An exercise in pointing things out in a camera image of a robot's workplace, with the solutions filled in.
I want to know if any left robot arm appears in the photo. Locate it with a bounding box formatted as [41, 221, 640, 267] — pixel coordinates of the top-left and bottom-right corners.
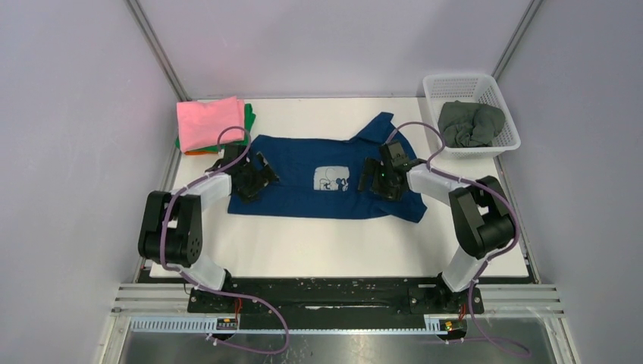
[137, 146, 279, 312]

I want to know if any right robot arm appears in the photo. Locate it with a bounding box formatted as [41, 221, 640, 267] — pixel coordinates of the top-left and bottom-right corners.
[358, 141, 519, 315]

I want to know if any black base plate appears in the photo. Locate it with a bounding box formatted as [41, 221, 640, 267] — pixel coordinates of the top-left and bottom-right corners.
[187, 278, 461, 328]

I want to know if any white plastic basket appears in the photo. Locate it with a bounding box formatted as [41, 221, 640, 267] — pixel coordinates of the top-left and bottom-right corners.
[422, 74, 521, 159]

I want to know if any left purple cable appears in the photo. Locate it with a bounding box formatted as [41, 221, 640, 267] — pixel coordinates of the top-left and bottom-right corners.
[159, 126, 291, 356]

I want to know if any white slotted cable duct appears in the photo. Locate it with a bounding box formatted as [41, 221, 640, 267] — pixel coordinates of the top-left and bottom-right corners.
[129, 315, 447, 335]

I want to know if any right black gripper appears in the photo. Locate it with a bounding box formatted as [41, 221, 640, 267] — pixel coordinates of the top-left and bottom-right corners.
[357, 158, 404, 203]

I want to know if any grey crumpled t-shirt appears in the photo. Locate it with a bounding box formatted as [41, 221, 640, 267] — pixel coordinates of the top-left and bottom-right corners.
[438, 101, 507, 148]

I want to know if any pink folded t-shirt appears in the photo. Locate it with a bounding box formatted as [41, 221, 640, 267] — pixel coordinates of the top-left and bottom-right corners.
[177, 96, 246, 154]

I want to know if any orange folded t-shirt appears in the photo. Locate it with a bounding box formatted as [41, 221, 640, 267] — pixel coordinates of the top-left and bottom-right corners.
[184, 149, 218, 155]

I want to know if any blue printed t-shirt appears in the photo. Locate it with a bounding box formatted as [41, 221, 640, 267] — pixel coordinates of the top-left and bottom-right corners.
[227, 111, 427, 223]

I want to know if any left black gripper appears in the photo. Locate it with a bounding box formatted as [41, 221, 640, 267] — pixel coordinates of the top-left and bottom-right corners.
[237, 152, 279, 204]

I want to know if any green folded t-shirt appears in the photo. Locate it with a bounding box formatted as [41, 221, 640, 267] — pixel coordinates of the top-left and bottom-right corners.
[174, 102, 256, 155]

